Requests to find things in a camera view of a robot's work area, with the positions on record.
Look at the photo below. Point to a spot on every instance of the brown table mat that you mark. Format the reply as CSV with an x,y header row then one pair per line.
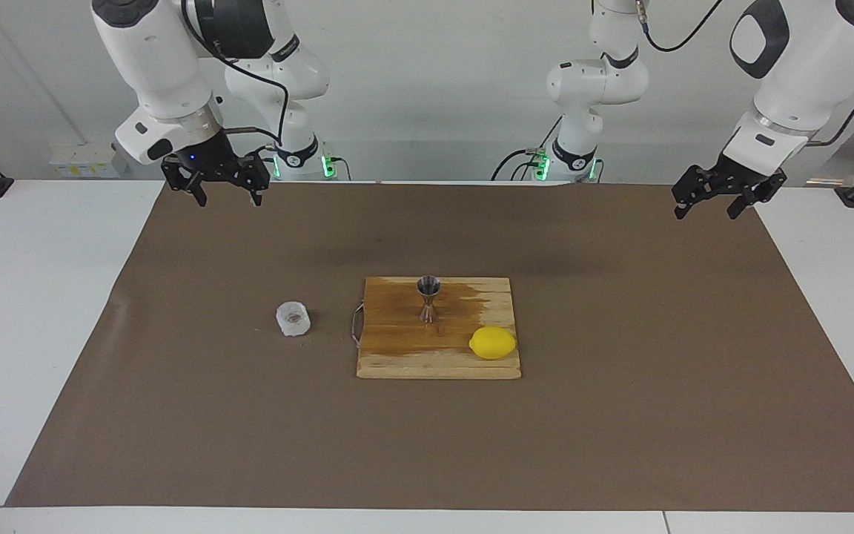
x,y
249,430

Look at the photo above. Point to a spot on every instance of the yellow lemon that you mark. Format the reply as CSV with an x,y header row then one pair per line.
x,y
492,343

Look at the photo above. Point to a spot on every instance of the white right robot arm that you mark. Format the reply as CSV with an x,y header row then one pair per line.
x,y
153,59

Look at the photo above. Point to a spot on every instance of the clear plastic cup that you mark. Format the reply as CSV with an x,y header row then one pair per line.
x,y
292,320

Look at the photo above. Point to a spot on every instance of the wooden cutting board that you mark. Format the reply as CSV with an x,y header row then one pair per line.
x,y
397,348

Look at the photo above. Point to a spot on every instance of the white background boxes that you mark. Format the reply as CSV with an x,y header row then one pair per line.
x,y
82,159

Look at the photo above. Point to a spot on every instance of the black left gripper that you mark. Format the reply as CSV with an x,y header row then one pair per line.
x,y
742,176

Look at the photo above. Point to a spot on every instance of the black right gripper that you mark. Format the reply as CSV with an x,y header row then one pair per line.
x,y
208,159

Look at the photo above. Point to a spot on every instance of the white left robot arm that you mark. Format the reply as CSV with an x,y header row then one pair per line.
x,y
805,67

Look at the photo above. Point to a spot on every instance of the steel double jigger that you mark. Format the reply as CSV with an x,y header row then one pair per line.
x,y
428,288

